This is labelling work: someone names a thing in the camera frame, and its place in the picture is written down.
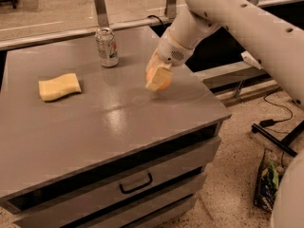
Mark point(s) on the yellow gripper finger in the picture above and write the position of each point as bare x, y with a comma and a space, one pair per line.
153, 62
158, 77

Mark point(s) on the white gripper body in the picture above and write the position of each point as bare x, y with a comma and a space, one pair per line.
171, 50

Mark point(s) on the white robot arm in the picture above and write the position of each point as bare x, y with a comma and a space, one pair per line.
275, 44

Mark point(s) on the yellow sponge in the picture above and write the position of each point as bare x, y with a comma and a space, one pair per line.
54, 89

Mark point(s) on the silver soda can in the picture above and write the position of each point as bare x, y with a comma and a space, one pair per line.
107, 47

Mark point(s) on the white crumpled packet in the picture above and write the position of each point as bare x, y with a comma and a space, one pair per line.
250, 60

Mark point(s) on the grey drawer cabinet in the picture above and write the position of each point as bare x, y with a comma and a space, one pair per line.
61, 162

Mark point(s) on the basket of groceries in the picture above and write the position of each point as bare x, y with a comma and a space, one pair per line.
269, 176

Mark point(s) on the metal guard rail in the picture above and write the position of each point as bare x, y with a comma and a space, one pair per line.
33, 22

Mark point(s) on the black drawer handle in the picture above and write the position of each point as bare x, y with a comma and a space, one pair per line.
136, 184

